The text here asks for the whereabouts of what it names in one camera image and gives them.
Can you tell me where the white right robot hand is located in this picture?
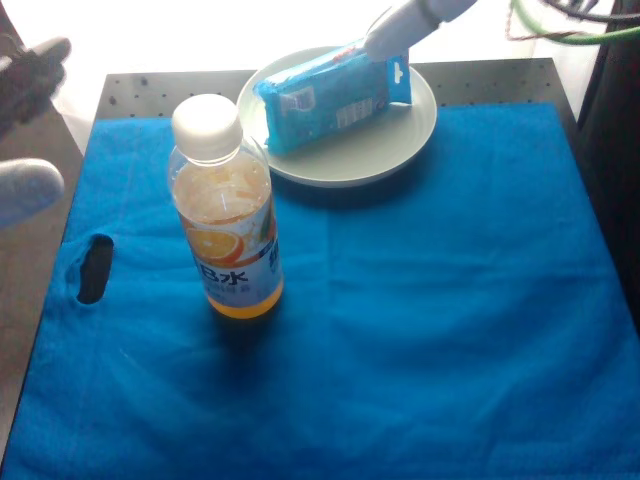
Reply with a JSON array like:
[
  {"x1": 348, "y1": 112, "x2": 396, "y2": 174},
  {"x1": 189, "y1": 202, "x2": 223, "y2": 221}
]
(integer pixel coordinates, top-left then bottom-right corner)
[{"x1": 362, "y1": 0, "x2": 479, "y2": 64}]

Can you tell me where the small blue packet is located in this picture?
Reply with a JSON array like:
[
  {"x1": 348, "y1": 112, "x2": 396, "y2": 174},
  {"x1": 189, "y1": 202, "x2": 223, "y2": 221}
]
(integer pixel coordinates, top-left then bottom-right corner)
[{"x1": 252, "y1": 37, "x2": 415, "y2": 157}]

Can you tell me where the orange juice bottle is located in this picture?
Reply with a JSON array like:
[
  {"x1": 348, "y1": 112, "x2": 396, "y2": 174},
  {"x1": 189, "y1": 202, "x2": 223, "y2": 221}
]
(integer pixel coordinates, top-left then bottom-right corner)
[{"x1": 167, "y1": 93, "x2": 285, "y2": 321}]

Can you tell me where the white round plate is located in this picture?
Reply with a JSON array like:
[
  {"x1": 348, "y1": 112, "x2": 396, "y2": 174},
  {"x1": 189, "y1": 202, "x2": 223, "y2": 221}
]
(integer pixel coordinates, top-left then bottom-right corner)
[{"x1": 235, "y1": 45, "x2": 439, "y2": 189}]

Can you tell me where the blue fabric bag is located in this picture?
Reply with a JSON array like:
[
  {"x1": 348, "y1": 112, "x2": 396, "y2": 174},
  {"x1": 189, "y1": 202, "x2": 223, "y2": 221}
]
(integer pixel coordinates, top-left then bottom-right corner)
[{"x1": 0, "y1": 102, "x2": 640, "y2": 480}]

